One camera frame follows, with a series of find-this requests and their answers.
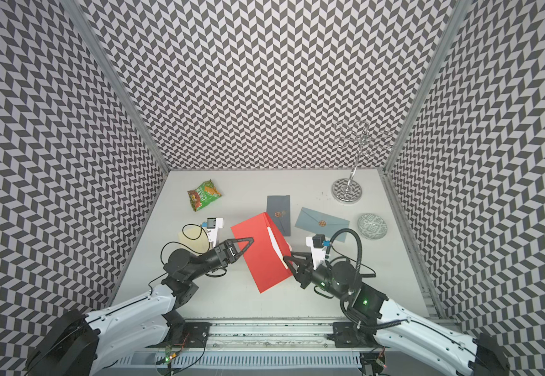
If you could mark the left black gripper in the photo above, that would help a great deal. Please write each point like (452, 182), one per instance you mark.
(226, 251)

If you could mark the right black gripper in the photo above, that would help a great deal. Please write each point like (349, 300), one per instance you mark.
(305, 270)

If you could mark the red envelope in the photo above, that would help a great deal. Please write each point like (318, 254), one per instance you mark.
(264, 257)

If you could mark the cream yellow envelope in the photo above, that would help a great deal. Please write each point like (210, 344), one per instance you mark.
(195, 238)

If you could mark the light blue envelope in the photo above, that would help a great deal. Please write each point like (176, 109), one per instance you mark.
(320, 223)

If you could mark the dark grey envelope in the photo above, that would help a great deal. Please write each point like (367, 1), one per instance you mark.
(278, 207)

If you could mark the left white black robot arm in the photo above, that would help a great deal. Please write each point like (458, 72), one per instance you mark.
(84, 343)

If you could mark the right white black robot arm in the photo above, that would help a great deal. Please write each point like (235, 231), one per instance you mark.
(381, 321)

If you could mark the green snack bag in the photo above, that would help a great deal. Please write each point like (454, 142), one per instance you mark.
(204, 195)

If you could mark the green patterned ceramic dish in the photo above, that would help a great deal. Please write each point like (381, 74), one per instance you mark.
(372, 227)

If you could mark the chrome jewellery stand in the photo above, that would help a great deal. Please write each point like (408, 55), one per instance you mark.
(365, 141)

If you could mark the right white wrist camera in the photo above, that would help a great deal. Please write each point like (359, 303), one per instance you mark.
(318, 247)

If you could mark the aluminium front rail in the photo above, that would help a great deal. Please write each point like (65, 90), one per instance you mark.
(272, 334)

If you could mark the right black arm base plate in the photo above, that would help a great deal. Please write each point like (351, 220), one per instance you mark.
(345, 336)

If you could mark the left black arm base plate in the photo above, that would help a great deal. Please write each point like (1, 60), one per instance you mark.
(187, 335)

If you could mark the right circuit board with wires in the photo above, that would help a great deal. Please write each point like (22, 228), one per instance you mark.
(373, 362)

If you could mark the circuit board with wires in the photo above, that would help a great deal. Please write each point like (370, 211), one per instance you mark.
(373, 362)
(175, 362)

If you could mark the left circuit board with wires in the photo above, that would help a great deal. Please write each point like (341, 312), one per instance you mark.
(175, 362)

